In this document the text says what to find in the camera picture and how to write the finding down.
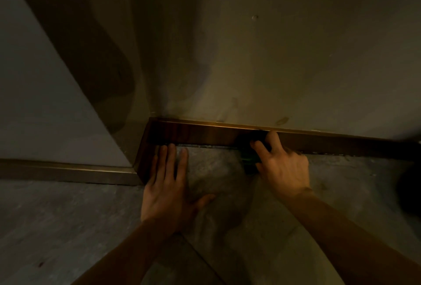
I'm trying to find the person's left hand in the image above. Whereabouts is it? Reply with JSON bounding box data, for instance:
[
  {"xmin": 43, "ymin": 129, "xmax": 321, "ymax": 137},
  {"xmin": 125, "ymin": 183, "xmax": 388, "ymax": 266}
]
[{"xmin": 141, "ymin": 143, "xmax": 216, "ymax": 233}]

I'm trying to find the person's right hand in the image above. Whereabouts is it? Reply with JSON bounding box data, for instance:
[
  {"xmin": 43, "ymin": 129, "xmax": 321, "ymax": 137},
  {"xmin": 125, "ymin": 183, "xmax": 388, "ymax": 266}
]
[{"xmin": 250, "ymin": 130, "xmax": 314, "ymax": 202}]

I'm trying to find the dark green scrubbing pad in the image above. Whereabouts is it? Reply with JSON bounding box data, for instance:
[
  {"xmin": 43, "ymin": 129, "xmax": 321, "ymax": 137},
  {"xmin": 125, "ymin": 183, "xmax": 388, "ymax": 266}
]
[{"xmin": 237, "ymin": 131, "xmax": 273, "ymax": 176}]

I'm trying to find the person's right forearm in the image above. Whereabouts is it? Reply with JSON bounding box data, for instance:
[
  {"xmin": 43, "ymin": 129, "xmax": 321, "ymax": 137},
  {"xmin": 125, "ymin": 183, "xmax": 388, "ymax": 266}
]
[{"xmin": 279, "ymin": 189, "xmax": 421, "ymax": 285}]

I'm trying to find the person's left forearm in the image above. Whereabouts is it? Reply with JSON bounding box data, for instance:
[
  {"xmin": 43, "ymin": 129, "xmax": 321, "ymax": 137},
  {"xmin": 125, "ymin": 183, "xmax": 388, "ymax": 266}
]
[{"xmin": 70, "ymin": 220, "xmax": 181, "ymax": 285}]

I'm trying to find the long brown wooden baseboard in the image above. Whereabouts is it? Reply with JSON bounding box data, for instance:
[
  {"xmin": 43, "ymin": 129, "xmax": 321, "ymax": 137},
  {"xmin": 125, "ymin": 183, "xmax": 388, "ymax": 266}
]
[{"xmin": 149, "ymin": 117, "xmax": 421, "ymax": 162}]

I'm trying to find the metallic grey baseboard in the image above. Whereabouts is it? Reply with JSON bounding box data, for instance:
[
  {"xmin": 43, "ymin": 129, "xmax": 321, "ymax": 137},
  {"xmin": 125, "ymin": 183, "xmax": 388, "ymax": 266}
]
[{"xmin": 0, "ymin": 158, "xmax": 143, "ymax": 186}]

